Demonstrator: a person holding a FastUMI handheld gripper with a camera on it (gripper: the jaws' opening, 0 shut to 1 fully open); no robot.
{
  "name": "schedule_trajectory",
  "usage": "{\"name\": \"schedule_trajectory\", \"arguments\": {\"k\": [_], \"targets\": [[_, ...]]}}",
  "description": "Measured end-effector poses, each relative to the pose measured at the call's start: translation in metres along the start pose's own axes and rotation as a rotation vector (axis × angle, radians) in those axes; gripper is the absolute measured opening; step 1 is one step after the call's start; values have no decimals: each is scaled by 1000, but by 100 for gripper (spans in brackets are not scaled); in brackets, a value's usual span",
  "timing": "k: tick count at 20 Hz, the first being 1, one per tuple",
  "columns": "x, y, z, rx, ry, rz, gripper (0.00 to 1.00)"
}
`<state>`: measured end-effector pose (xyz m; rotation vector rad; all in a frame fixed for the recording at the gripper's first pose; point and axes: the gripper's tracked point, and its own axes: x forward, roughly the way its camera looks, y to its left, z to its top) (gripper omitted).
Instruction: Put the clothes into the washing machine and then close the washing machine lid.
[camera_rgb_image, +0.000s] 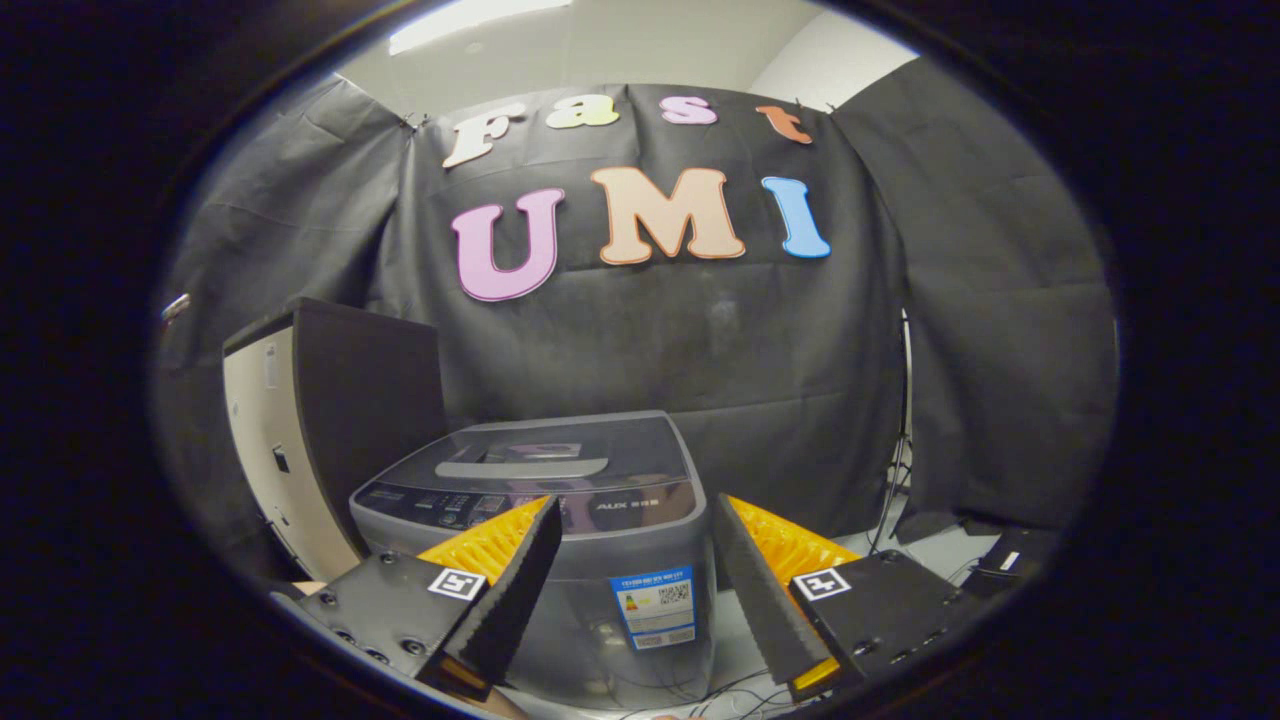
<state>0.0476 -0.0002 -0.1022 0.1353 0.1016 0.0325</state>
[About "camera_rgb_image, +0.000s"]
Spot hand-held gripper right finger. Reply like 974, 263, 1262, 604
712, 493, 986, 701

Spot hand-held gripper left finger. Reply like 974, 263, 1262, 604
270, 495, 563, 701

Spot grey washing machine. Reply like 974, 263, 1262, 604
348, 410, 719, 713

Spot dark washing machine lid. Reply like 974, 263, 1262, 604
395, 412, 696, 491

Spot thin metal stand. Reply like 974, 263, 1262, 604
865, 310, 916, 556

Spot dark cabinet with beige front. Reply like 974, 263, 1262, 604
222, 296, 448, 586

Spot black backdrop cloth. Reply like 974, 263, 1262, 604
150, 60, 1119, 546

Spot flat black box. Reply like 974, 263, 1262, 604
965, 528, 1061, 601

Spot thin black floor cables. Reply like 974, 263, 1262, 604
610, 670, 801, 720

